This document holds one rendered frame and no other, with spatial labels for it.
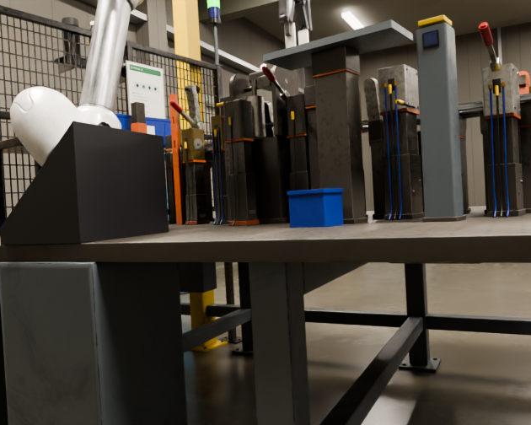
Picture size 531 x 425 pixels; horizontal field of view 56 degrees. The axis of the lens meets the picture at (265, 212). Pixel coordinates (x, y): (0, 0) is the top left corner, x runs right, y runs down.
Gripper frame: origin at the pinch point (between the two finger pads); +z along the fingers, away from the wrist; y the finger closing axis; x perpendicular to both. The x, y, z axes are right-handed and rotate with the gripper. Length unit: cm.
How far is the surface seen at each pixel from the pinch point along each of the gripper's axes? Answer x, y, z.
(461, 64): 139, 798, -178
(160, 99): 111, 55, -10
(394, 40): -26.7, 1.4, 5.3
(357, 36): -21.1, -7.6, 5.3
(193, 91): 56, 18, 1
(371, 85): -13.6, 17.4, 11.6
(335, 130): -12.3, -4.2, 26.1
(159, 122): 92, 35, 6
